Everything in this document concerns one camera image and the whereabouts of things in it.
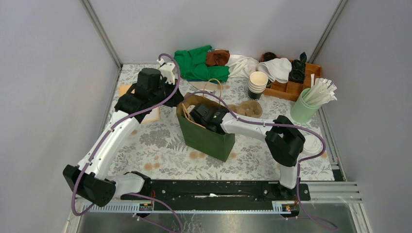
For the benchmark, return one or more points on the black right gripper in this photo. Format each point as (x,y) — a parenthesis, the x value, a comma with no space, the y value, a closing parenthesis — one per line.
(196,122)

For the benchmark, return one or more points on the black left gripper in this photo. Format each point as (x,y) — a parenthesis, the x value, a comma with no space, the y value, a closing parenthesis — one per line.
(176,100)

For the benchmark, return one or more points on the green paper bag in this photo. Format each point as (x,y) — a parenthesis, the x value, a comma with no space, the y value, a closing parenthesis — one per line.
(199,137)

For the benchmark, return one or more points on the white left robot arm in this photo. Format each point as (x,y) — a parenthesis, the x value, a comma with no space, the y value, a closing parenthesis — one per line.
(89,178)

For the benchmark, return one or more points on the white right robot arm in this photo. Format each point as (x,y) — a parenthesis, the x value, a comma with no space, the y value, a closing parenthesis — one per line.
(285,143)

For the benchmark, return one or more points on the floral table mat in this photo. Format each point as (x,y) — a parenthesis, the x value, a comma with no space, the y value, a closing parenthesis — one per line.
(157,149)

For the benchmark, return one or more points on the green cloth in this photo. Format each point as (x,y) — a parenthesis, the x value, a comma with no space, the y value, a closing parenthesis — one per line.
(192,64)

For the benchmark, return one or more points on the white cloth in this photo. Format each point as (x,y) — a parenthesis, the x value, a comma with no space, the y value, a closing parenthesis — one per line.
(241,66)

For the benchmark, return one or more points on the brown cloth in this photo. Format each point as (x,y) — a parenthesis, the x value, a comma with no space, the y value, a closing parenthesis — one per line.
(217,58)

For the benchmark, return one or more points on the stack of paper cups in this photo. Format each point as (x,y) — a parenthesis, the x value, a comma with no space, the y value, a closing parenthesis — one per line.
(257,84)

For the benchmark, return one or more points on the white folded towel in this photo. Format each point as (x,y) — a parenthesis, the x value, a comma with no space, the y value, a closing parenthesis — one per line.
(277,69)

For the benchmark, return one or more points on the wooden compartment tray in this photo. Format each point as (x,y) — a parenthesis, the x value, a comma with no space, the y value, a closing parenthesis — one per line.
(290,90)

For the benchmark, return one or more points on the green straw holder cup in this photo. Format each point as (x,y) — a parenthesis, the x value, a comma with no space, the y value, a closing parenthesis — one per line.
(302,112)

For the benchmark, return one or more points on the black crumpled bag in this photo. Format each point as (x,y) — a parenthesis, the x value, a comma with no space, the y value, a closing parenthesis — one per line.
(297,73)

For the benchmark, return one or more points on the white cup lid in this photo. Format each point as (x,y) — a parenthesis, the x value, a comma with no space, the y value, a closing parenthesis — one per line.
(312,145)

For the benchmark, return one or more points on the white paper straws bundle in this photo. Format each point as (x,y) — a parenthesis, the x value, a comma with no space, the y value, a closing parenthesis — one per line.
(322,92)

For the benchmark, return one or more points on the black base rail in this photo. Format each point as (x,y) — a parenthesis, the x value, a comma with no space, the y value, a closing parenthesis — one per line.
(188,195)

